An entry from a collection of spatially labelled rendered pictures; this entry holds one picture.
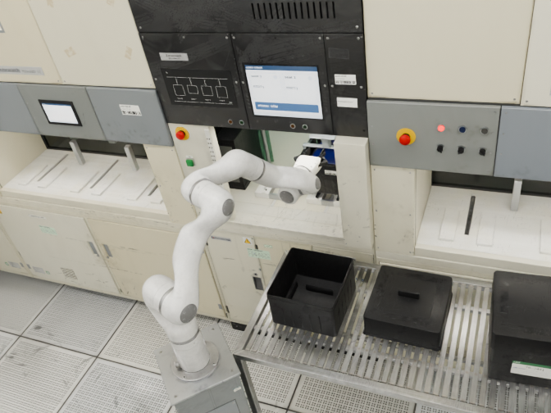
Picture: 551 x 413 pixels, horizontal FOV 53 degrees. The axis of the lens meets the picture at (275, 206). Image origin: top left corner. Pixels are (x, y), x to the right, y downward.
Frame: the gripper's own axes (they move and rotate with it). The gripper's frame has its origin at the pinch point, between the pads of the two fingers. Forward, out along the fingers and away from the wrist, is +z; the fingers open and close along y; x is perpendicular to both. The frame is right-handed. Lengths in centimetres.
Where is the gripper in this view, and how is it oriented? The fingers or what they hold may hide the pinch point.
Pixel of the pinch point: (315, 152)
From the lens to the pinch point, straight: 240.0
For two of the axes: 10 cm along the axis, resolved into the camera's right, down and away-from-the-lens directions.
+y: 9.0, 1.5, -4.1
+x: -1.5, -7.7, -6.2
